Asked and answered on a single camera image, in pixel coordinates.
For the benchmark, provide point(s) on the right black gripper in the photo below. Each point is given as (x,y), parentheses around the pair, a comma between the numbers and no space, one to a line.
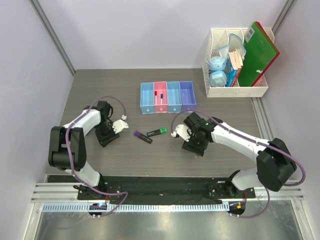
(190,146)

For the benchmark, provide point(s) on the pink drawer box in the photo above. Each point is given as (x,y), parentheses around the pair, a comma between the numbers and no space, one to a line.
(161,87)

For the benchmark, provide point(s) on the light blue drawer box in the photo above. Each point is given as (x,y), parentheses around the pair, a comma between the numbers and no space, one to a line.
(147,98)

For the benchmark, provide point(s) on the corner aluminium post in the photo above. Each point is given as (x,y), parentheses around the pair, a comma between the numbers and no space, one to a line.
(283,14)
(52,34)

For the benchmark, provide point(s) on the purple cap black highlighter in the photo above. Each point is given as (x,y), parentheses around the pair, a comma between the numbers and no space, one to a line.
(143,137)

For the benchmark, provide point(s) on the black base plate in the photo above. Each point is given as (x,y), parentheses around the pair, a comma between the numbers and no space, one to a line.
(174,190)

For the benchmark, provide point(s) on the red cap whiteboard marker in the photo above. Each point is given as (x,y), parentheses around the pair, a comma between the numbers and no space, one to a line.
(155,97)

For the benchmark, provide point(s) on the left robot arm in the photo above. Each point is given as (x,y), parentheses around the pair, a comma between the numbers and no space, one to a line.
(67,148)

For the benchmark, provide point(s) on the wooden sticks bundle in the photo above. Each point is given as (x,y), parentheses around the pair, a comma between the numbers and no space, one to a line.
(236,59)

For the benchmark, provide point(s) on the left corner aluminium post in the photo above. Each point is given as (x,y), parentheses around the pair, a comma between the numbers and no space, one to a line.
(52,34)

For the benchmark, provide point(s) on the lower blue tape dispenser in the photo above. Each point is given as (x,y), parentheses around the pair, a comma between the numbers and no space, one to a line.
(218,79)

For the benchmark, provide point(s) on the blue red card box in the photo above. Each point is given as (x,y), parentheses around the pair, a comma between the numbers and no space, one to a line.
(231,71)

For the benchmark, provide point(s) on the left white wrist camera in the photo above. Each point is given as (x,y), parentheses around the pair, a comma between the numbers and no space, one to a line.
(119,125)

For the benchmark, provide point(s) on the right corner aluminium post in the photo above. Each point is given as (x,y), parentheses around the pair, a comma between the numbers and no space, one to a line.
(283,14)

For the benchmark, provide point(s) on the slotted cable duct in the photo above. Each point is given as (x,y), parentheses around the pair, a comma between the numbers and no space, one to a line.
(69,207)

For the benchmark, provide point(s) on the blue cap whiteboard marker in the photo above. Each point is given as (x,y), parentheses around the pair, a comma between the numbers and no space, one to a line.
(161,98)

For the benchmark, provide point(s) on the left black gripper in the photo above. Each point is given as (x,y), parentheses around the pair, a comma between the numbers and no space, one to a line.
(104,140)

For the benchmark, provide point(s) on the green plastic folder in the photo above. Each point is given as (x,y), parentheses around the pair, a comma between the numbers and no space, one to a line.
(258,55)

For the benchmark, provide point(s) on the clear blue zip bag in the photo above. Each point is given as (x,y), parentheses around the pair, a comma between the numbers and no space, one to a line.
(234,43)

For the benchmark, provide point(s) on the purple drawer box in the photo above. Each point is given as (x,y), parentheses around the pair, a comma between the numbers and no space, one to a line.
(187,95)

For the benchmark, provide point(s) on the green cap black highlighter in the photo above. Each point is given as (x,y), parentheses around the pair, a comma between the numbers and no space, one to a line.
(157,132)

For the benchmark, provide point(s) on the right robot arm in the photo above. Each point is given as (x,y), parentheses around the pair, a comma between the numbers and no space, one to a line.
(273,164)

